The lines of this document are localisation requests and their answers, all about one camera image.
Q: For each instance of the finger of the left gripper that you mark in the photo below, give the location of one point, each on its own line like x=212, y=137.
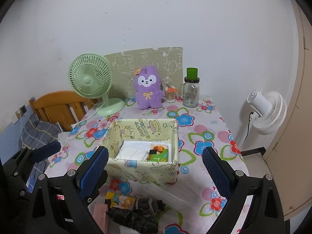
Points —
x=42, y=153
x=15, y=172

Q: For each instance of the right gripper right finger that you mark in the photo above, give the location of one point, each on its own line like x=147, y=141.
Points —
x=265, y=214

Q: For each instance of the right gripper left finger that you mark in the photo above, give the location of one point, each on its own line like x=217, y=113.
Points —
x=78, y=188

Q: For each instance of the pink mask packet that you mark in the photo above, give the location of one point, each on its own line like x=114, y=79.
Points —
x=100, y=216

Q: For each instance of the yellow cartoon tissue pack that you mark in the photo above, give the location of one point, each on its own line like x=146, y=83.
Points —
x=119, y=201

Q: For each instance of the black plastic bag roll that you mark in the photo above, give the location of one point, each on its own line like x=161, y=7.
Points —
x=133, y=219

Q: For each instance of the white towel pack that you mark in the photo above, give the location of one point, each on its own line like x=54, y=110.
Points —
x=134, y=150

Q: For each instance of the grey drawstring pouch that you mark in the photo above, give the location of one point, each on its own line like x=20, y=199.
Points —
x=148, y=206

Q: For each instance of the clear plastic bag bundle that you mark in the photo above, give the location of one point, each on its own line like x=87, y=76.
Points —
x=176, y=202

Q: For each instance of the grey plaid pillow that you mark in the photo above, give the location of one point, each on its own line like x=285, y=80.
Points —
x=36, y=133

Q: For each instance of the beige door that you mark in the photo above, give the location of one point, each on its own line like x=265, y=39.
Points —
x=289, y=155

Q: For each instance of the floral tablecloth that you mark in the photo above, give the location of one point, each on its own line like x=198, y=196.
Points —
x=198, y=128

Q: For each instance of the green desk fan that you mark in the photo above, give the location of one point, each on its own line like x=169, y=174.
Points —
x=91, y=77

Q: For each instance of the yellow cartoon fabric box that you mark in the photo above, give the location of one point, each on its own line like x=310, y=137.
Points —
x=156, y=131

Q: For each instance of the white floor fan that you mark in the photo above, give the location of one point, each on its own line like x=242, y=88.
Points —
x=270, y=111

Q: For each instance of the purple plush toy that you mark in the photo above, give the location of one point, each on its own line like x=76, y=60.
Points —
x=147, y=84

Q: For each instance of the cotton swab container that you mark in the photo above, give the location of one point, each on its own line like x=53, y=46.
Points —
x=170, y=93

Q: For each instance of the glass mug jar green lid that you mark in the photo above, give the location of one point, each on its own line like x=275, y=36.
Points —
x=189, y=90

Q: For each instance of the green cartoon cardboard panel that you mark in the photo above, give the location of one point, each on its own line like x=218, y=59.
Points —
x=167, y=60

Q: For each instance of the wall power outlet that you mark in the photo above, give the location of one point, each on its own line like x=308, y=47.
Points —
x=23, y=109

